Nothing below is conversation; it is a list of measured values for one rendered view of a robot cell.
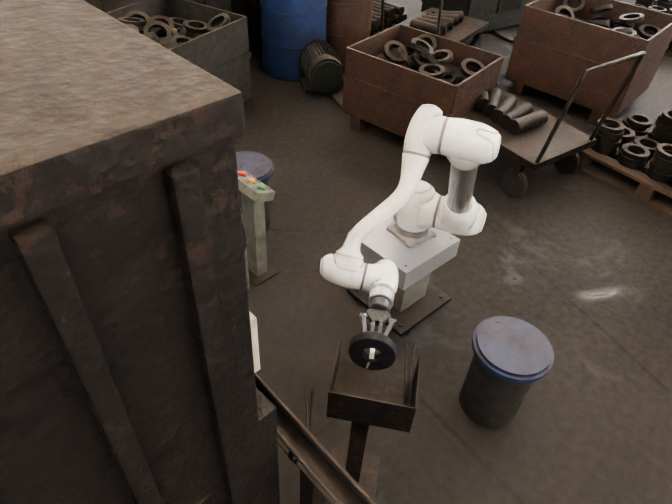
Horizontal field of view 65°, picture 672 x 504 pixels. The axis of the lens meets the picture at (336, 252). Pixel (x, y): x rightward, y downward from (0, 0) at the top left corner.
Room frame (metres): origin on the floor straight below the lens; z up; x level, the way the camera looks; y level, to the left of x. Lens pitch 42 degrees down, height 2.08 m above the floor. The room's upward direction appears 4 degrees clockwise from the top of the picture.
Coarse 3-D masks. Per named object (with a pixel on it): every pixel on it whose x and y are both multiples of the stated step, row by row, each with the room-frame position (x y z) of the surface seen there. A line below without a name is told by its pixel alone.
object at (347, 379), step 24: (336, 360) 1.00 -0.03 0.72; (336, 384) 0.99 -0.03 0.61; (360, 384) 1.00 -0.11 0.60; (384, 384) 1.01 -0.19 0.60; (336, 408) 0.88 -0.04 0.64; (360, 408) 0.87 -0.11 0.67; (384, 408) 0.86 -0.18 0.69; (408, 408) 0.85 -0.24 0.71; (360, 432) 0.94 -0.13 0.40; (408, 432) 0.85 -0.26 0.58; (336, 456) 1.05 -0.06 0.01; (360, 456) 0.94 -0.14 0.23; (360, 480) 0.96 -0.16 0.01
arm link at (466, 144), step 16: (448, 128) 1.64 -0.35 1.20; (464, 128) 1.63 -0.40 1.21; (480, 128) 1.63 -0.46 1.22; (448, 144) 1.61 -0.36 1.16; (464, 144) 1.60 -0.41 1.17; (480, 144) 1.59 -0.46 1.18; (496, 144) 1.60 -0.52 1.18; (464, 160) 1.61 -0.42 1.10; (480, 160) 1.59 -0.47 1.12; (464, 176) 1.69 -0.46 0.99; (448, 192) 1.82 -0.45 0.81; (464, 192) 1.75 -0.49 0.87; (448, 208) 1.86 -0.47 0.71; (464, 208) 1.81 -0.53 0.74; (480, 208) 1.90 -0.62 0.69; (448, 224) 1.85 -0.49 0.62; (464, 224) 1.83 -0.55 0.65; (480, 224) 1.85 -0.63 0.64
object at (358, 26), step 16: (336, 0) 4.92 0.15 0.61; (352, 0) 4.94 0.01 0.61; (368, 0) 5.05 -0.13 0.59; (336, 16) 4.92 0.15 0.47; (352, 16) 4.94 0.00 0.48; (368, 16) 5.08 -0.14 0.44; (336, 32) 4.92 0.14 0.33; (352, 32) 4.95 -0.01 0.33; (368, 32) 5.09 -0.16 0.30; (336, 48) 4.92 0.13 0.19
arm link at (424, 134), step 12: (420, 108) 1.73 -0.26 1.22; (432, 108) 1.72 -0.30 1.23; (420, 120) 1.69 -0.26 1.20; (432, 120) 1.68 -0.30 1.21; (444, 120) 1.68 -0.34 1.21; (408, 132) 1.69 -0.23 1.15; (420, 132) 1.66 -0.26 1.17; (432, 132) 1.65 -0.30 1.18; (408, 144) 1.65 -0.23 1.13; (420, 144) 1.64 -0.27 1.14; (432, 144) 1.63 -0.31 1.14
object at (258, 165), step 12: (240, 156) 2.59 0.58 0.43; (252, 156) 2.59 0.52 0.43; (264, 156) 2.60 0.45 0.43; (240, 168) 2.46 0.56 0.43; (252, 168) 2.47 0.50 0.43; (264, 168) 2.48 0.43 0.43; (264, 180) 2.40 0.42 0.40; (240, 192) 2.38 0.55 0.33; (240, 204) 2.38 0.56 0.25; (264, 204) 2.44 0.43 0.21
